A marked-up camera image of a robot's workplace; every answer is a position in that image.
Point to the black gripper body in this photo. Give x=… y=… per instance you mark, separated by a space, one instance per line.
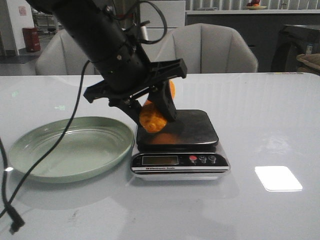
x=126 y=69

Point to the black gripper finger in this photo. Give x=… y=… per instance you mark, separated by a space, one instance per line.
x=132 y=108
x=161 y=96

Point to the orange corn cob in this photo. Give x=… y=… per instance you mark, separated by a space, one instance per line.
x=150 y=117

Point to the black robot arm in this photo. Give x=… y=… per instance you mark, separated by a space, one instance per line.
x=82 y=18

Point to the pale green plate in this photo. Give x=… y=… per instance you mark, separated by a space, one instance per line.
x=91 y=146

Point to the digital kitchen scale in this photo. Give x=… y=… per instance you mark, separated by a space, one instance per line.
x=186 y=149

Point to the right grey armchair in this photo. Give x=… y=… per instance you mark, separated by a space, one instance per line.
x=208 y=49

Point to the grey armchair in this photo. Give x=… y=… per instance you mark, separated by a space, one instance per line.
x=61 y=57
x=208 y=49

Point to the white drawer cabinet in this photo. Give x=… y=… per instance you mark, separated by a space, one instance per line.
x=174 y=12

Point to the left grey armchair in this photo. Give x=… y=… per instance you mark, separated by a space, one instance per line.
x=61 y=57

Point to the red trash bin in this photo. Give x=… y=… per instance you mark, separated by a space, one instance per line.
x=31 y=39

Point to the dark grey counter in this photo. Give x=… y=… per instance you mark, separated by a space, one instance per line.
x=259 y=28

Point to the fruit bowl on counter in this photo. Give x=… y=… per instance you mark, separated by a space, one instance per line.
x=255 y=5

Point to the dark appliance at right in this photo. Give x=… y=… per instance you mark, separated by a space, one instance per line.
x=292 y=41

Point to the beige folded cloth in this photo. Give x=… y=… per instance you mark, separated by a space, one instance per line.
x=309 y=63

